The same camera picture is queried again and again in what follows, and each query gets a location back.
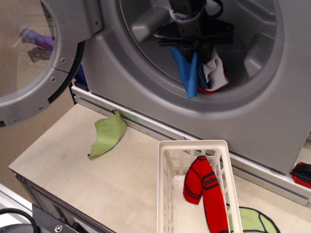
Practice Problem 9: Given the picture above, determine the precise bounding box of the black braided cable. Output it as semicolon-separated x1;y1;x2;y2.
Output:
0;208;39;233

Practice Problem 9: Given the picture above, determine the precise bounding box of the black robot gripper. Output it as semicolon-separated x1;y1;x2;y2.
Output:
154;19;234;64

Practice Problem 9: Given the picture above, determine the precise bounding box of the light green cloth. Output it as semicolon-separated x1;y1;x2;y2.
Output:
88;110;127;158

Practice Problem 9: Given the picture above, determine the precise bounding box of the green black-edged cloth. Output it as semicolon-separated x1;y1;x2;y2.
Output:
239;206;281;233

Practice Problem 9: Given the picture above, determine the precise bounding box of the aluminium profile rail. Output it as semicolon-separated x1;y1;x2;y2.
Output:
71;85;311;206

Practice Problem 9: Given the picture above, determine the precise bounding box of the red printed cloth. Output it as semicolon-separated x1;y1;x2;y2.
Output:
183;156;229;233

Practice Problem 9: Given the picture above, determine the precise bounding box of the grey round machine door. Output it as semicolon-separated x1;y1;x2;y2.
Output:
0;0;103;127

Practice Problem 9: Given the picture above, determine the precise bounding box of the grey toy laundry machine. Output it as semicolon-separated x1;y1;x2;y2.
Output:
83;0;311;173

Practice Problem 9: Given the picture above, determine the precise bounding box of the grey white cloth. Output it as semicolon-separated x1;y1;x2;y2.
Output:
203;53;229;91

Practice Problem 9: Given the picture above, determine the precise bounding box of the white plastic laundry basket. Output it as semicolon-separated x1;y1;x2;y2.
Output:
157;140;243;233

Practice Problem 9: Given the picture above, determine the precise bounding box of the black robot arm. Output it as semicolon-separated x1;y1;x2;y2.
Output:
154;0;234;64

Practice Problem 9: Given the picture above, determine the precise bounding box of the red black tool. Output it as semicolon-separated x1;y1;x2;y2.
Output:
291;162;311;188

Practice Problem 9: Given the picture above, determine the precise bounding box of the blue plastic object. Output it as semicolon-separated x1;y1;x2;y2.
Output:
19;29;54;51

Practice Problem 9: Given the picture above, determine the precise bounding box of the blue patterned cloth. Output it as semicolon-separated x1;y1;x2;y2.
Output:
198;63;211;90

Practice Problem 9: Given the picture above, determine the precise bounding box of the black metal bracket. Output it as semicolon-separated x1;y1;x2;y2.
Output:
32;204;76;233

